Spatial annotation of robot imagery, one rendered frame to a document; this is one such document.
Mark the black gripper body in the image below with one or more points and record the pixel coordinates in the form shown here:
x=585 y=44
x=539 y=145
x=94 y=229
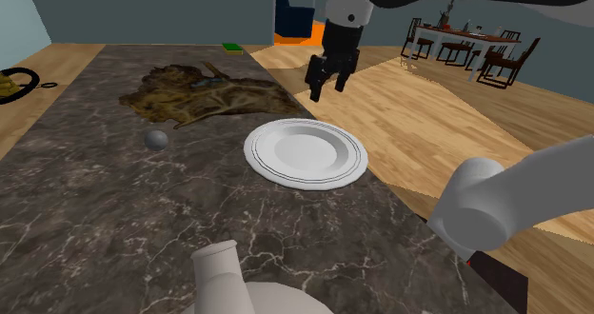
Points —
x=342 y=41

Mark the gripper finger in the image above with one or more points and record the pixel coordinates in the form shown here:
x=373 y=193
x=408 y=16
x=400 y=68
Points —
x=347 y=77
x=316 y=79

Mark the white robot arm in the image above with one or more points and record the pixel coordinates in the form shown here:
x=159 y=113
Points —
x=510 y=188

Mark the dark blue armchair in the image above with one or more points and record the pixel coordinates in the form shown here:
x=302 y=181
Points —
x=292 y=21

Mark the dark wooden dining chair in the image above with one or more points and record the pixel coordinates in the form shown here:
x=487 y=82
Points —
x=506 y=65
x=509 y=35
x=452 y=49
x=413 y=37

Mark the white round plate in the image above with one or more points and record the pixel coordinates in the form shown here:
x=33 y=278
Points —
x=304 y=153

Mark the green and yellow sponge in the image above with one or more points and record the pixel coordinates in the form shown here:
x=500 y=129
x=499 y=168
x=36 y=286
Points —
x=232 y=48

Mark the brown wilted leaf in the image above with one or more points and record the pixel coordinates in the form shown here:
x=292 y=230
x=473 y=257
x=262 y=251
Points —
x=199 y=95

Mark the white-legged dining table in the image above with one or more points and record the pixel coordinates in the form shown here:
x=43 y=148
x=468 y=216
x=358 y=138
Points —
x=468 y=35

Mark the grey ball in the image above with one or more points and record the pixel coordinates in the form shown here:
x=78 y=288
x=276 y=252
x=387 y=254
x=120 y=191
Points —
x=156 y=140

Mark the white narrow-necked vase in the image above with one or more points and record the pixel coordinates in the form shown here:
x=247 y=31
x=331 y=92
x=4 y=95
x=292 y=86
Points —
x=222 y=280

